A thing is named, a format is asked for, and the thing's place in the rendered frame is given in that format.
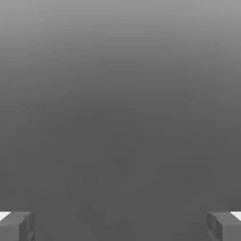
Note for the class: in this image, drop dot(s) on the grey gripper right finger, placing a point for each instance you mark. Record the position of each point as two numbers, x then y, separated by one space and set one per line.
226 227

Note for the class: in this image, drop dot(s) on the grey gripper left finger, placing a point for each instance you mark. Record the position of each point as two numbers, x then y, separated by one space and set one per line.
13 227

